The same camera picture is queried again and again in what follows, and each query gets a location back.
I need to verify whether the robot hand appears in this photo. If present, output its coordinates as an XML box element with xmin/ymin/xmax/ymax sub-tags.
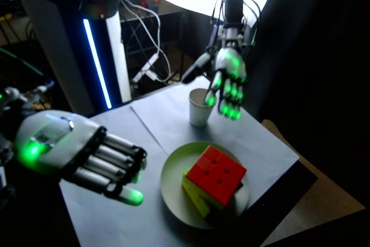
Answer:
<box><xmin>181</xmin><ymin>46</ymin><xmax>249</xmax><ymax>121</ymax></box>
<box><xmin>13</xmin><ymin>109</ymin><xmax>149</xmax><ymax>207</ymax></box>

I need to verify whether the thin dangling black cable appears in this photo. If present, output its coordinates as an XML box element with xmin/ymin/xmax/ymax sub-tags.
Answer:
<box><xmin>205</xmin><ymin>0</ymin><xmax>228</xmax><ymax>56</ymax></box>

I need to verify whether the white paper cup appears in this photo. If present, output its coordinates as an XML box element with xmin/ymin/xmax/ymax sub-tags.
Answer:
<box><xmin>188</xmin><ymin>88</ymin><xmax>218</xmax><ymax>128</ymax></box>

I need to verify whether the white power adapter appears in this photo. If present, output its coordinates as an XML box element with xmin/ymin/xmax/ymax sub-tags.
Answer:
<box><xmin>132</xmin><ymin>52</ymin><xmax>160</xmax><ymax>83</ymax></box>

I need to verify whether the black box with red light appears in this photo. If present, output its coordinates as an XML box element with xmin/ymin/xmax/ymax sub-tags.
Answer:
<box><xmin>134</xmin><ymin>0</ymin><xmax>161</xmax><ymax>9</ymax></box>

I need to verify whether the robot body column, blue light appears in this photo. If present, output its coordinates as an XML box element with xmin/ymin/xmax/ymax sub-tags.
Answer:
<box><xmin>13</xmin><ymin>0</ymin><xmax>132</xmax><ymax>109</ymax></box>

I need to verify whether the grey paper sheet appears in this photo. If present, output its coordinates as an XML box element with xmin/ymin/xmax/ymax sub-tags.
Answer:
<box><xmin>57</xmin><ymin>105</ymin><xmax>261</xmax><ymax>247</ymax></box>
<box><xmin>129</xmin><ymin>79</ymin><xmax>301</xmax><ymax>210</ymax></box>

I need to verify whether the Rubik's cube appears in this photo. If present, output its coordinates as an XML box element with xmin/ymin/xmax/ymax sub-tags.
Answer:
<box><xmin>181</xmin><ymin>144</ymin><xmax>247</xmax><ymax>219</ymax></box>

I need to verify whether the white paper plate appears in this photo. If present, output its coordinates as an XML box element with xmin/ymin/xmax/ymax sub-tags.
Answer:
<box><xmin>160</xmin><ymin>141</ymin><xmax>251</xmax><ymax>230</ymax></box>

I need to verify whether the black curtain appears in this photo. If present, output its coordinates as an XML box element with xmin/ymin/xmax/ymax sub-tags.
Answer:
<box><xmin>245</xmin><ymin>0</ymin><xmax>370</xmax><ymax>210</ymax></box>

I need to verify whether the white cable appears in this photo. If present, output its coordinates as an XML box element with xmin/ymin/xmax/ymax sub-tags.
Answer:
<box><xmin>120</xmin><ymin>0</ymin><xmax>173</xmax><ymax>84</ymax></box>

